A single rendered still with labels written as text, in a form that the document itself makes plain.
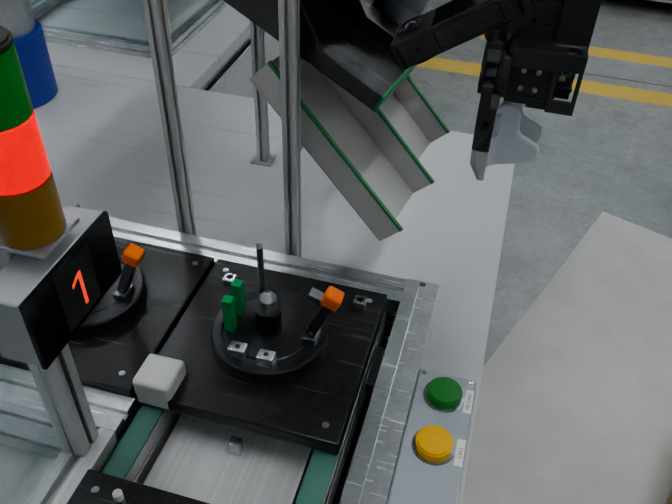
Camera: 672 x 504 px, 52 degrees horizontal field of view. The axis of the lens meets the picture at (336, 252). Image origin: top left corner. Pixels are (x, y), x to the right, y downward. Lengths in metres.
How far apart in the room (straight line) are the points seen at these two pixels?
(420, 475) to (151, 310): 0.39
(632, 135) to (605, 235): 2.17
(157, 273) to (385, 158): 0.37
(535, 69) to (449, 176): 0.76
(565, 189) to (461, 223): 1.74
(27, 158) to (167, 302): 0.43
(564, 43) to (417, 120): 0.59
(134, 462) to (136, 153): 0.75
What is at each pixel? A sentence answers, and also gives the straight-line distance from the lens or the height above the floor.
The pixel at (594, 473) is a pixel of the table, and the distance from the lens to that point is 0.94.
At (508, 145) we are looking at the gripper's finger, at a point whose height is 1.27.
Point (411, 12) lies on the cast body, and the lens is 1.03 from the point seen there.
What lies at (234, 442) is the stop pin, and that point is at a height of 0.94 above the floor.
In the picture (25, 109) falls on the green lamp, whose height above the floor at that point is 1.37.
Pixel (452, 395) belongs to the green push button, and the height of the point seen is 0.97.
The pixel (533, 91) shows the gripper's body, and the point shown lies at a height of 1.33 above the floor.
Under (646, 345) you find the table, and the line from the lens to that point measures 1.11.
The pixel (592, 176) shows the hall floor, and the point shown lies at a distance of 3.07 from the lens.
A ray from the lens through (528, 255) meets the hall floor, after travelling 2.56.
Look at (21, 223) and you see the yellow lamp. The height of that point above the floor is 1.29.
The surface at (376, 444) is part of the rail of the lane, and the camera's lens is 0.79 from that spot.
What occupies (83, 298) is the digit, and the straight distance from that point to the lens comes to 0.62.
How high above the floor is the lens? 1.60
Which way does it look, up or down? 41 degrees down
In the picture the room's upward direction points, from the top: 2 degrees clockwise
